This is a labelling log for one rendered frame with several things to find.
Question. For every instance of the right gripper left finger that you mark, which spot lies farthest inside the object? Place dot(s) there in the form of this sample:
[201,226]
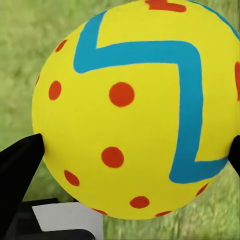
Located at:
[18,165]

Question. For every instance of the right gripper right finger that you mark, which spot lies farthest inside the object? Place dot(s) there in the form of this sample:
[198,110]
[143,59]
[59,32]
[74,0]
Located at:
[234,155]

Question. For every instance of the easter egg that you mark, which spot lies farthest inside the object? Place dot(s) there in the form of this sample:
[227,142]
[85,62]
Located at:
[139,106]

